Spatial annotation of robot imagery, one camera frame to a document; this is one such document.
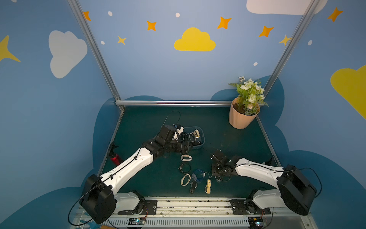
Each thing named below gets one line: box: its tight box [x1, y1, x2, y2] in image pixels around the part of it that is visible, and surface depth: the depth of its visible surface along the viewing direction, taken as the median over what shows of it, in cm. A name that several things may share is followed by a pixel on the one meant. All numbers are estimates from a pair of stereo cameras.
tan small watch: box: [193, 129, 201, 139], surface depth 103 cm
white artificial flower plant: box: [227, 76, 270, 115], surface depth 96 cm
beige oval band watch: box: [188, 132, 197, 143], surface depth 103 cm
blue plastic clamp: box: [80, 219, 101, 229], surface depth 71 cm
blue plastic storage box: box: [183, 126, 206, 149], surface depth 103 cm
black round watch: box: [178, 163, 192, 175], surface depth 88 cm
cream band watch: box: [180, 173, 192, 187], surface depth 83 cm
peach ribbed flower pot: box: [228, 97, 261, 130], surface depth 103 cm
